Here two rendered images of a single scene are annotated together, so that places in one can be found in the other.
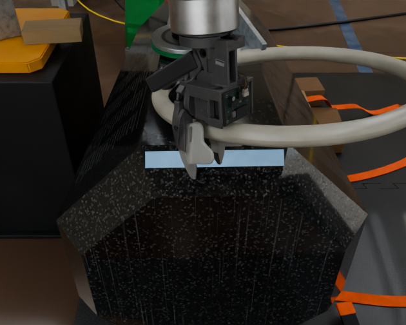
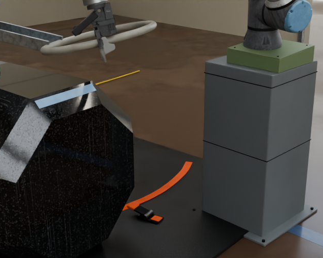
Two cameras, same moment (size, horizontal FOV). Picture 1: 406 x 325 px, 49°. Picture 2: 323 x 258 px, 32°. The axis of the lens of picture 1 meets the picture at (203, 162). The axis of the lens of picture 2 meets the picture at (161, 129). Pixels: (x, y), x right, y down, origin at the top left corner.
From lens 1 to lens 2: 1.75 m
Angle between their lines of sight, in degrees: 46
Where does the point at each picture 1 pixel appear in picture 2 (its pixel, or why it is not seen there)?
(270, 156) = (88, 87)
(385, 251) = not seen: hidden behind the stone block
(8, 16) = not seen: outside the picture
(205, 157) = (112, 47)
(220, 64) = (108, 11)
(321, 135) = (141, 29)
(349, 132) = (147, 27)
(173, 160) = (49, 101)
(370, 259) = not seen: hidden behind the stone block
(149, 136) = (28, 95)
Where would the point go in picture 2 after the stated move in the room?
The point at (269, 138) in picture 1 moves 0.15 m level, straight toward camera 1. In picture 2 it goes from (128, 35) to (153, 41)
